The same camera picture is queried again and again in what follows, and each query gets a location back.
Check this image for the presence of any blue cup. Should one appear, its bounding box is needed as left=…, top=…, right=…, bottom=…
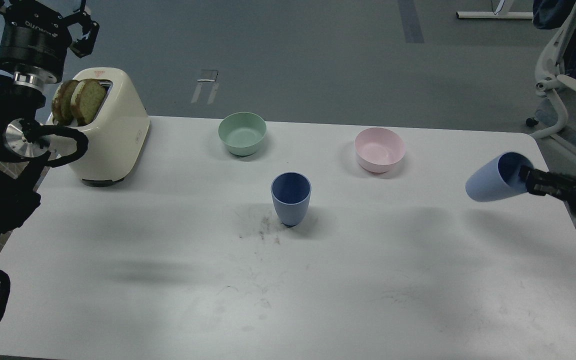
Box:
left=465, top=152, right=534, bottom=202
left=270, top=172, right=313, bottom=227

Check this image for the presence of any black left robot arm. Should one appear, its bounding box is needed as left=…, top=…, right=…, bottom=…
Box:
left=0, top=0, right=99, bottom=237

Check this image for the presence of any white office chair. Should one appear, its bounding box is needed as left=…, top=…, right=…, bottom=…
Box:
left=526, top=0, right=576, bottom=161

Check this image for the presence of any pink bowl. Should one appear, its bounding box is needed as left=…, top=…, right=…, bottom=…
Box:
left=353, top=127, right=407, bottom=174

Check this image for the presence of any white desk leg base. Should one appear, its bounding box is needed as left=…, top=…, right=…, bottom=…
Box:
left=455, top=0, right=533, bottom=20

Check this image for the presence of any green bowl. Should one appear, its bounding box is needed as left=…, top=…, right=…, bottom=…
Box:
left=217, top=112, right=267, bottom=157

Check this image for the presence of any cream white toaster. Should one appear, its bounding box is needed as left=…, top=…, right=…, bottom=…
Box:
left=63, top=67, right=150, bottom=187

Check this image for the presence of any left bread slice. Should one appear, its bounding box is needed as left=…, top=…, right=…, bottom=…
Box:
left=51, top=79, right=79, bottom=126

